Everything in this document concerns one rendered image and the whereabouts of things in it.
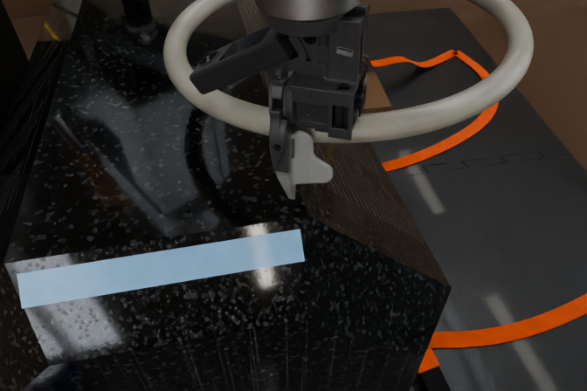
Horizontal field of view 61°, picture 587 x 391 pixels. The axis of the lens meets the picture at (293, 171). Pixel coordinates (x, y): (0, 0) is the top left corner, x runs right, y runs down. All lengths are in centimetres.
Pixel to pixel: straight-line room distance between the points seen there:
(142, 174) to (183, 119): 11
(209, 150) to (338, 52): 28
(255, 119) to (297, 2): 16
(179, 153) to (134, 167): 6
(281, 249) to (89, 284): 22
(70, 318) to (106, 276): 6
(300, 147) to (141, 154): 26
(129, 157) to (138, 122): 7
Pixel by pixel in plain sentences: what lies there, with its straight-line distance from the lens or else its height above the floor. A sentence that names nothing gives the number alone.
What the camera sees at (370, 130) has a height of 95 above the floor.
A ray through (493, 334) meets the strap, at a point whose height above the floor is 2.
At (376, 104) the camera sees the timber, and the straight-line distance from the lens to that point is 195.
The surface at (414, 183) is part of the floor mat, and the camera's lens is 178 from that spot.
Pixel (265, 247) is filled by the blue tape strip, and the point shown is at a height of 81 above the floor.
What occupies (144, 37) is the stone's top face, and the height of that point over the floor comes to 83.
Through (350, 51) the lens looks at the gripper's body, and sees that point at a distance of 44.
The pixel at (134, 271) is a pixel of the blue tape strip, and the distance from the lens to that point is 59.
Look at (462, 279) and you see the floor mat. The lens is 157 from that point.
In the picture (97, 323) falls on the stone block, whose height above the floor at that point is 77.
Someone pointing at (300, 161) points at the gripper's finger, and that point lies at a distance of 50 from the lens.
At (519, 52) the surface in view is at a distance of 65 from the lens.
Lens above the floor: 128
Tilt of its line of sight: 46 degrees down
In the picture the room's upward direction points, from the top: straight up
